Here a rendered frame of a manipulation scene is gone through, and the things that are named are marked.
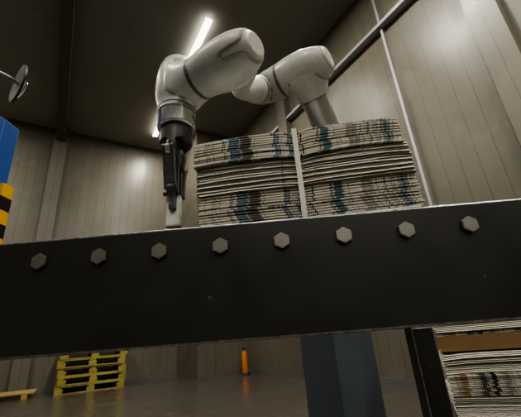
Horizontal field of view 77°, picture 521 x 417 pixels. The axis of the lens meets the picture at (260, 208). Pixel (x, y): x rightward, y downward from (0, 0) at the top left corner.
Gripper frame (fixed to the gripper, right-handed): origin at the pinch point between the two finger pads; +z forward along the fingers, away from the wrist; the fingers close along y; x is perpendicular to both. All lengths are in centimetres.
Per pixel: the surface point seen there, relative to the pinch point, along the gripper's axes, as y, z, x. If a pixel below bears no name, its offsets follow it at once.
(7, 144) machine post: 40, -51, 79
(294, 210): -13.1, 7.1, -24.5
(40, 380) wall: 674, 71, 480
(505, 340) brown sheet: 41, 32, -85
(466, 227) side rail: -32, 18, -40
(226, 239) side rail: -31.1, 16.5, -15.4
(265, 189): -13.2, 2.9, -20.0
